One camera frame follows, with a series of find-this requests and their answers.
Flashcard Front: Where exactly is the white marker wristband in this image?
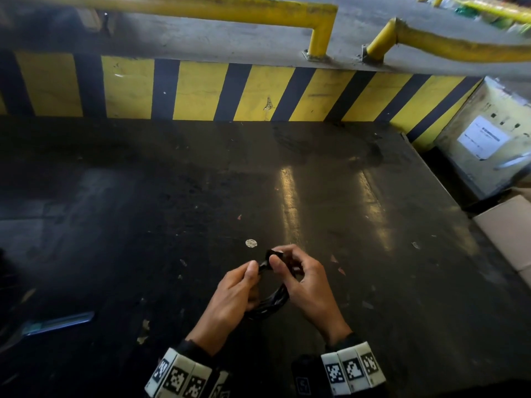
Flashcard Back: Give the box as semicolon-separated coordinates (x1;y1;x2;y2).
144;347;231;398
320;341;387;397

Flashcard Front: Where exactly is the person's left hand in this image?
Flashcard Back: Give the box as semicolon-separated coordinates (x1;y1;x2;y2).
186;260;262;356

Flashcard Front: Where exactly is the yellow bent guard rail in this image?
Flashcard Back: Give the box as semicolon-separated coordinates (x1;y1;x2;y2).
0;0;339;61

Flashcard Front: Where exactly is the person's left forearm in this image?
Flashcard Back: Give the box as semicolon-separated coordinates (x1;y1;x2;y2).
176;339;217;362

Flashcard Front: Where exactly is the yellow black striped curb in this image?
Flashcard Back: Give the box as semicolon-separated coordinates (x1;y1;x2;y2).
0;51;484;153

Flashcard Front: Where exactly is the cardboard box with white label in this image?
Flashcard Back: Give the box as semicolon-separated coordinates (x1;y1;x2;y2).
433;76;531;200

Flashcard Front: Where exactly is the white shipping label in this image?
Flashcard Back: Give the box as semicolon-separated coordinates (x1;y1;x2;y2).
457;115;512;161

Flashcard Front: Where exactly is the plain beige cardboard box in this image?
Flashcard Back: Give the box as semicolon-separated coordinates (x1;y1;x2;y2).
473;195;531;288

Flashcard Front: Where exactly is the yellow dented guard rail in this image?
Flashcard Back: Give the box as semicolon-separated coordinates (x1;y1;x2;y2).
360;17;531;65

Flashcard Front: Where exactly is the person's right hand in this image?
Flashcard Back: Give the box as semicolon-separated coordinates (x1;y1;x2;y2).
268;244;353;347

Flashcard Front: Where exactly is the black cable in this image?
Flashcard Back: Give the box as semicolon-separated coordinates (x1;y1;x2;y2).
245;249;301;320

